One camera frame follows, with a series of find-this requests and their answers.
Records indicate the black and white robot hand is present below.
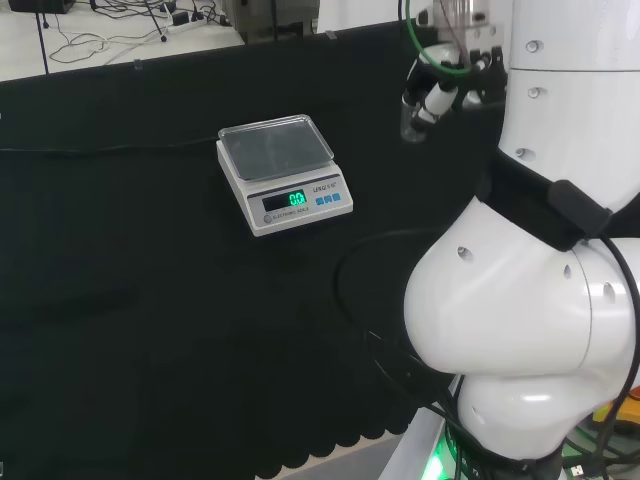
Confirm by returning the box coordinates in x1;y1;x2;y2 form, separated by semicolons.
402;43;509;132

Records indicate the small clear glass beaker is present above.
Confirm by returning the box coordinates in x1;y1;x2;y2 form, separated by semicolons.
399;97;431;144

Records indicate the white electronic balance, steel pan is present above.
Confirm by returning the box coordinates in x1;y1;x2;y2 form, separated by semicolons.
215;113;355;238

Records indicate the grey metal cabinet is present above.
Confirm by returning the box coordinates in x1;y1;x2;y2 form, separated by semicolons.
221;0;322;45

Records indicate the white power strip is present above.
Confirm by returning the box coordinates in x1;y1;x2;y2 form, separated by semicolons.
166;14;222;35

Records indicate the yellow stop button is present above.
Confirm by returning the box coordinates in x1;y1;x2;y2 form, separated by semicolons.
591;383;640;437

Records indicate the black bench cloth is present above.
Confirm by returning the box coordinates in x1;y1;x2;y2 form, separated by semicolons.
0;22;507;480

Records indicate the black box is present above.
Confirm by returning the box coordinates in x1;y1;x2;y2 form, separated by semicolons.
8;0;77;15

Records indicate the green cable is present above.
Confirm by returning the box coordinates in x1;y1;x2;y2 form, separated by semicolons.
403;0;474;78

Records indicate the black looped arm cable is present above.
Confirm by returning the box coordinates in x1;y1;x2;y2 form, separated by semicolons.
334;229;484;480

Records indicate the thin black balance cable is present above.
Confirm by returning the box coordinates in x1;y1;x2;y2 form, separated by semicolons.
0;136;222;154

